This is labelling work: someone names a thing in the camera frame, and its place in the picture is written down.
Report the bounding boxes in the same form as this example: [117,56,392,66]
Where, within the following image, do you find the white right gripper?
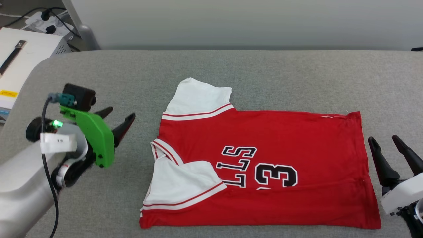
[368,135,423,238]

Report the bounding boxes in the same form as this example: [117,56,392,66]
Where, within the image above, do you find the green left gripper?
[55,106,136,188]

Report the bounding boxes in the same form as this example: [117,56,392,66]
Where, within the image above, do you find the red and white jersey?
[139,77,381,230]

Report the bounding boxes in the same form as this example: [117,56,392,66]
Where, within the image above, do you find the white paper tag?
[40,133,78,154]

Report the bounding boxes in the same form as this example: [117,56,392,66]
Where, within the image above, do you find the grey panel leg with foot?
[62,0,101,51]

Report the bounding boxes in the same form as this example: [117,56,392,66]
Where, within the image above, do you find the white power strip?
[25,11,74,37]

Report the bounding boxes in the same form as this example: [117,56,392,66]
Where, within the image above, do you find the white backdrop panel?
[71,0,423,51]

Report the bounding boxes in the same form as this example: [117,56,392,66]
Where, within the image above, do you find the teal cable connector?
[48,93,78,108]

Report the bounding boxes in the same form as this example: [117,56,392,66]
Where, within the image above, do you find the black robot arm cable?
[40,94,60,238]

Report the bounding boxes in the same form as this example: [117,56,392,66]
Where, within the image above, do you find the white case with black handle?
[0,27,72,124]

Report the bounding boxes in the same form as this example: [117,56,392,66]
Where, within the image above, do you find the black power cable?
[2,7,66,28]

